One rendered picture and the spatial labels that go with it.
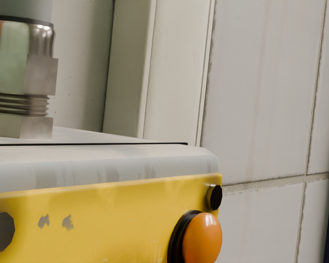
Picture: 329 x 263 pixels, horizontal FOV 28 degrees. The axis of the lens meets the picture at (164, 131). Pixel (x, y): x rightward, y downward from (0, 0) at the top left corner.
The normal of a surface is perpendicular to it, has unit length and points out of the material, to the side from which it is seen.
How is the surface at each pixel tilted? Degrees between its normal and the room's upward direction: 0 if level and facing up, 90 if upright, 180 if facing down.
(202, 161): 67
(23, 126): 90
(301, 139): 90
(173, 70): 90
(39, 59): 90
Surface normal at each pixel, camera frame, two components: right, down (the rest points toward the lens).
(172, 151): 0.41, -0.87
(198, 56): 0.84, 0.11
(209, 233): 0.66, -0.18
